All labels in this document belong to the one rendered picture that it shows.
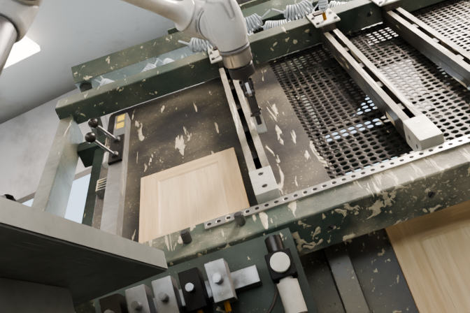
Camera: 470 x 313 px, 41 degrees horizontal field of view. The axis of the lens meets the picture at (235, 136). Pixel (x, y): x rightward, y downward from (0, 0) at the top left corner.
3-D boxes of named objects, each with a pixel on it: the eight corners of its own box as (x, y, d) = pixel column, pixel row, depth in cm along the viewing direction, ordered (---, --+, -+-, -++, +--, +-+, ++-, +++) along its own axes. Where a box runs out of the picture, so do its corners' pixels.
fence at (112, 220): (101, 272, 162) (95, 260, 160) (119, 124, 247) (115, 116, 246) (119, 266, 162) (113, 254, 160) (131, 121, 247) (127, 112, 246)
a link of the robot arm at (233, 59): (246, 35, 184) (252, 54, 186) (217, 46, 184) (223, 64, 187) (250, 45, 176) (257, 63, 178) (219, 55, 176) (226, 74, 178)
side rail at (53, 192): (22, 318, 165) (3, 288, 161) (70, 141, 264) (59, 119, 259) (43, 311, 165) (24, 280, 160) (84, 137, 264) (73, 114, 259)
